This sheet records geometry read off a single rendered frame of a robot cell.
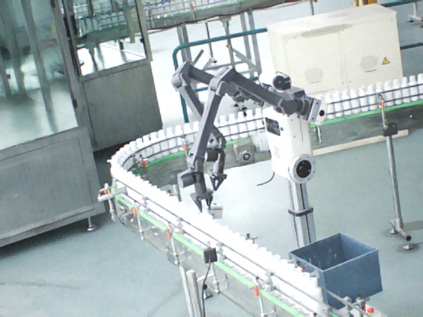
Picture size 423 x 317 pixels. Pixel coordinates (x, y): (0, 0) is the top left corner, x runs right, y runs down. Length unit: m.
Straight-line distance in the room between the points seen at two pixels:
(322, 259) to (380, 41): 4.35
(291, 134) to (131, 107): 5.25
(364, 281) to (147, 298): 2.46
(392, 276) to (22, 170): 3.09
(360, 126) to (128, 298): 1.99
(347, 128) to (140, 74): 3.96
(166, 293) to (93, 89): 3.63
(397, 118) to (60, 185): 2.86
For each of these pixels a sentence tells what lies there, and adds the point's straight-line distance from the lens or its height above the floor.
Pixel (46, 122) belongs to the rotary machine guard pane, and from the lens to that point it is 7.74.
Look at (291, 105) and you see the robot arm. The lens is 4.69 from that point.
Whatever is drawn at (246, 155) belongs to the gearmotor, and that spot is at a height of 0.92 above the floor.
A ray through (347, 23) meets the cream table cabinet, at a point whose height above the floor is 1.17.
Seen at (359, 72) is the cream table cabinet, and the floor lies 0.69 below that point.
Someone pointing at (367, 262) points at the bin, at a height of 0.91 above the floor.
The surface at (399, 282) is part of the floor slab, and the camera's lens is 6.32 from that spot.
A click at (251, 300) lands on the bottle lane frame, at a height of 0.91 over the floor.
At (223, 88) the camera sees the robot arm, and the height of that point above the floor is 1.77.
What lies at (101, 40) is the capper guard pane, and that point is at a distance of 9.83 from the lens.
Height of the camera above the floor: 2.83
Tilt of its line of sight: 18 degrees down
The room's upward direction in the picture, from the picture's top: 10 degrees counter-clockwise
